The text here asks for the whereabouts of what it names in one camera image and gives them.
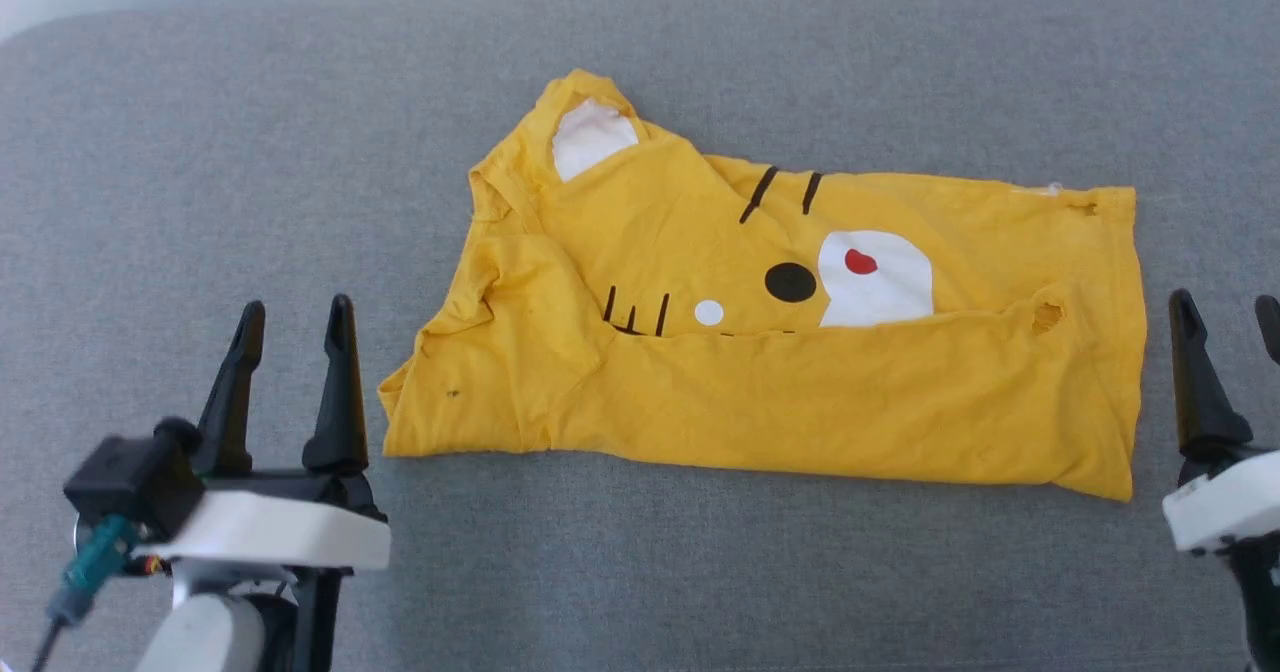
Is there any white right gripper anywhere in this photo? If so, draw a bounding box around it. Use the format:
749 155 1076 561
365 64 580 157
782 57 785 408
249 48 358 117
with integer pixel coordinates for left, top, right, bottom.
1161 288 1280 554

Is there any yellow cartoon print t-shirt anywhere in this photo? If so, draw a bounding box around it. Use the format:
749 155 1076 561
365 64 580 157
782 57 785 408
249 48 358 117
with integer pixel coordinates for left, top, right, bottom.
377 69 1149 504

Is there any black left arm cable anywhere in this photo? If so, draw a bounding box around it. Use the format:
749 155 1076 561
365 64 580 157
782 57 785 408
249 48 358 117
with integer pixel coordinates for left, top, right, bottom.
28 514 143 672

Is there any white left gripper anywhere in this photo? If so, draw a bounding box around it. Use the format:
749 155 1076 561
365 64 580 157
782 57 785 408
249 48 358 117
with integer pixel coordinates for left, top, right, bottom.
135 293 392 575

